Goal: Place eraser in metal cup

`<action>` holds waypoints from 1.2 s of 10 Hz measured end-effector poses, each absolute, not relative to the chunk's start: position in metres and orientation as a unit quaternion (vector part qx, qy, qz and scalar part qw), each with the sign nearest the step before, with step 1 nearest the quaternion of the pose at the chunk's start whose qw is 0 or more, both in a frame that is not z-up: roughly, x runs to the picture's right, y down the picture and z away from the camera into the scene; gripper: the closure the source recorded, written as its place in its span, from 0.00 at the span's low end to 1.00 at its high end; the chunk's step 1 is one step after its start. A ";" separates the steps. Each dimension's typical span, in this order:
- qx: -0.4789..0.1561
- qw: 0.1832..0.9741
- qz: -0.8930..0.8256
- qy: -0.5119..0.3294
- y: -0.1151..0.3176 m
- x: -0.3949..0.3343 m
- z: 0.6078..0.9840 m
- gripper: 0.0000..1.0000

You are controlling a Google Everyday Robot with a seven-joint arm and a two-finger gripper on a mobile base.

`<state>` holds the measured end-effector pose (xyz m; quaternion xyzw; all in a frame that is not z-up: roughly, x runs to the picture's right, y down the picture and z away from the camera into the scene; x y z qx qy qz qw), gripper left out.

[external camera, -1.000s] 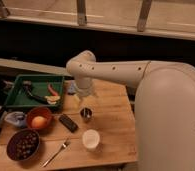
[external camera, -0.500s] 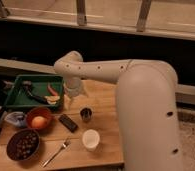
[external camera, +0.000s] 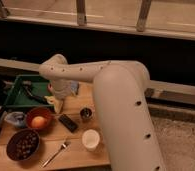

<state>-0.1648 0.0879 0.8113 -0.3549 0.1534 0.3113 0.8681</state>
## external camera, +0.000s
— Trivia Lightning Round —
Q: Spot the metal fork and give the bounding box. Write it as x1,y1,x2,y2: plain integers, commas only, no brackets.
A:
42,141,71,168

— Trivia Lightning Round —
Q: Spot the black eraser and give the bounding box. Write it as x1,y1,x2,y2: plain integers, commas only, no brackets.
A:
59,114,78,132

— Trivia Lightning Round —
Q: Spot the green plastic tray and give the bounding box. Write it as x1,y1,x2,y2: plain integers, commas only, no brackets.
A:
4,74,52,109

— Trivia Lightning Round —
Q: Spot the orange fruit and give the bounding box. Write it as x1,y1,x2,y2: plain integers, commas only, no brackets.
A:
31,116,46,129

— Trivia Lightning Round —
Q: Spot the blue sponge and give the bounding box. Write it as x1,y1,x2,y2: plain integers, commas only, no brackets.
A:
71,82,79,96

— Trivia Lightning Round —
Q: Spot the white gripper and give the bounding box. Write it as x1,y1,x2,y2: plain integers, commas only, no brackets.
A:
47,79,71,114

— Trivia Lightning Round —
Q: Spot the black handled tool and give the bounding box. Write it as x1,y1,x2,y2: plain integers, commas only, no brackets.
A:
22,81,47,104

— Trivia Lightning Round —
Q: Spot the dark bowl with beans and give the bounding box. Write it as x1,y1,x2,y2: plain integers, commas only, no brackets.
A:
6,129,40,161

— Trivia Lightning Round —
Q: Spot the white paper cup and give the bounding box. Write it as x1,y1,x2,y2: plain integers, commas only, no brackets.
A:
82,129,100,151

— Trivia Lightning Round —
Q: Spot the small metal cup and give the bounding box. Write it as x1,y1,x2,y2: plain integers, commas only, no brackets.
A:
80,107,92,122

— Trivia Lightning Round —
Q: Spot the blue crumpled cloth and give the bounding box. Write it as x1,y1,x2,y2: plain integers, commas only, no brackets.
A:
4,111,26,128

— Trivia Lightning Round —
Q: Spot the orange bowl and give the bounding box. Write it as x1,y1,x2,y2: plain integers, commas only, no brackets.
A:
26,107,52,130

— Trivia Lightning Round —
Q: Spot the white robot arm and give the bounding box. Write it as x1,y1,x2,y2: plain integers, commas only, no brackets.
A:
39,54,167,171

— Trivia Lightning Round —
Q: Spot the yellow object in tray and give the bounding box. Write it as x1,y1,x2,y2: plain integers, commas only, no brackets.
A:
44,96,55,105

